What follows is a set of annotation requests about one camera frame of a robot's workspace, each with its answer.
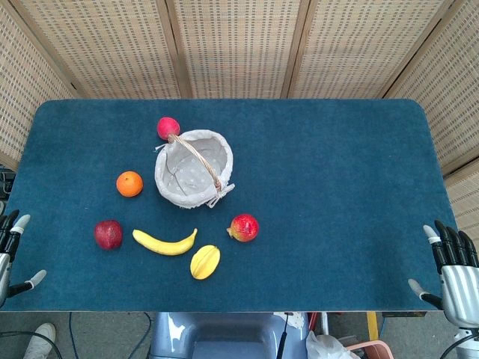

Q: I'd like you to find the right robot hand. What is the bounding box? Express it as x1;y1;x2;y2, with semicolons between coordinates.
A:
407;219;479;330

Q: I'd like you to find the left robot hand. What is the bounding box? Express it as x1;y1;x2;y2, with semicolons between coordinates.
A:
0;209;48;308

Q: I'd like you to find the orange fruit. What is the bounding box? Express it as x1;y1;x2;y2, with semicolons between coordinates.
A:
115;171;144;198

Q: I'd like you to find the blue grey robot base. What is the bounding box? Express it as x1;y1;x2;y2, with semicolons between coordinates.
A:
148;311;311;359

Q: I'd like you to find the fabric lined wicker basket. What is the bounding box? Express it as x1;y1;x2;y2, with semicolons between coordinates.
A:
152;129;237;209

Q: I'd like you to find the white shoe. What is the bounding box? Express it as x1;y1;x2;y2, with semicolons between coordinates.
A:
22;322;57;359

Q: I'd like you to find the dark red apple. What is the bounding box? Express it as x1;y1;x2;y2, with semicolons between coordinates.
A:
94;219;124;251

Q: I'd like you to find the pink plastic bin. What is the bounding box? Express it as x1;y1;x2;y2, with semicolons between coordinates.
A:
344;339;392;359

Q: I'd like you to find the white plastic bag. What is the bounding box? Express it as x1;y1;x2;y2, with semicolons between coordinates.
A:
305;330;361;359

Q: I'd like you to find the yellow banana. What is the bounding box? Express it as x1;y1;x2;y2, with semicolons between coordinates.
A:
132;227;198;257

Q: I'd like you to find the black antenna rod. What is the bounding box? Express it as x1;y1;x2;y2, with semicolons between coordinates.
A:
277;313;291;359

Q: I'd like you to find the blue felt table mat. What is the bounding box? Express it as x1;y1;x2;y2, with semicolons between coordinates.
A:
0;98;456;313

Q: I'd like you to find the yellow starfruit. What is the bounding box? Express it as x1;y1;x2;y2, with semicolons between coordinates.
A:
189;244;222;280

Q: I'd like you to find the pink red peach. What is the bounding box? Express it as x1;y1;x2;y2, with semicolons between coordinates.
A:
156;117;181;140

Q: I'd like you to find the red yellow pomegranate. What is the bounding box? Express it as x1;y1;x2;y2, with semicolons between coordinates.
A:
226;213;260;243

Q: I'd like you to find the woven bamboo folding screen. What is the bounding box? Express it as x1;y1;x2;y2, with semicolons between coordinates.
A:
0;0;479;240

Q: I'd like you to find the black cable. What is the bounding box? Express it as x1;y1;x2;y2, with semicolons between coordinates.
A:
0;330;63;359

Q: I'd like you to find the yellow post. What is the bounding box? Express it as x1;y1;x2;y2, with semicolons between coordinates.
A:
366;311;379;342

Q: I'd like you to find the blue cable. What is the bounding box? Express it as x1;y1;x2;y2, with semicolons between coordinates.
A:
68;311;82;359

